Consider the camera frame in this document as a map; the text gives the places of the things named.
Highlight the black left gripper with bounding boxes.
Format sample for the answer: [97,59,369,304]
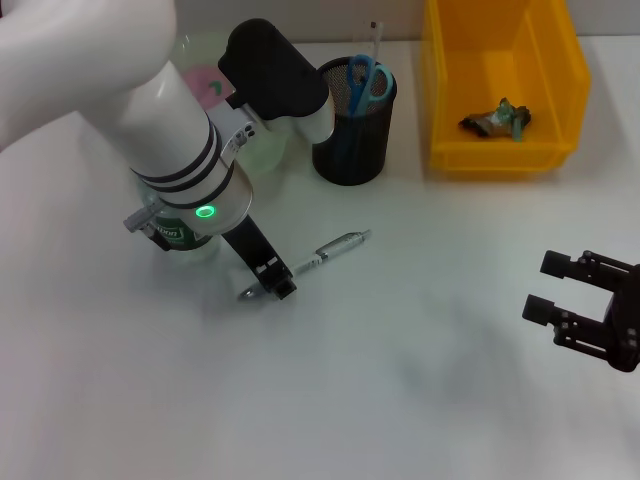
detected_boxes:
[222,218,299,300]

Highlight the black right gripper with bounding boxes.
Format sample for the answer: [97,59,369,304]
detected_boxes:
[522,249,640,374]

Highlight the grey white ballpoint pen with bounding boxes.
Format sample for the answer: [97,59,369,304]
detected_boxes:
[237,228,372,302]

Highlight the clear green-label water bottle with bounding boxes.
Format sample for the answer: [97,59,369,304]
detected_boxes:
[137,174,221,264]

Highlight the black mesh pen holder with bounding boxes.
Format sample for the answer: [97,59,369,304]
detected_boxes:
[312,55,399,186]

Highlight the green plastic wrapper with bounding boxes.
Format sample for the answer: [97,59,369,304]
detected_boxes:
[459,98,534,142]

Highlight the blue scissors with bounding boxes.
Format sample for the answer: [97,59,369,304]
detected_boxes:
[344,53,395,119]

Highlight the pink toy peach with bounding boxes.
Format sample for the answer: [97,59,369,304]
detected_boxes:
[182,67,236,109]

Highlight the clear plastic ruler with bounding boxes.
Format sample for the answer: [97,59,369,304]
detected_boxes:
[357,19,385,64]

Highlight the pale green glass fruit plate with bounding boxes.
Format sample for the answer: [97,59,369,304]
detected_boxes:
[172,32,287,176]

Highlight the yellow plastic bin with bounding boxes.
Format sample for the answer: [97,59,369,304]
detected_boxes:
[419,0,592,181]

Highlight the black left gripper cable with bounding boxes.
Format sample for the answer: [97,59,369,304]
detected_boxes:
[123,199,174,251]

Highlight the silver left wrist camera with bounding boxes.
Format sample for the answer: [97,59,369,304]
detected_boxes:
[207,18,336,166]

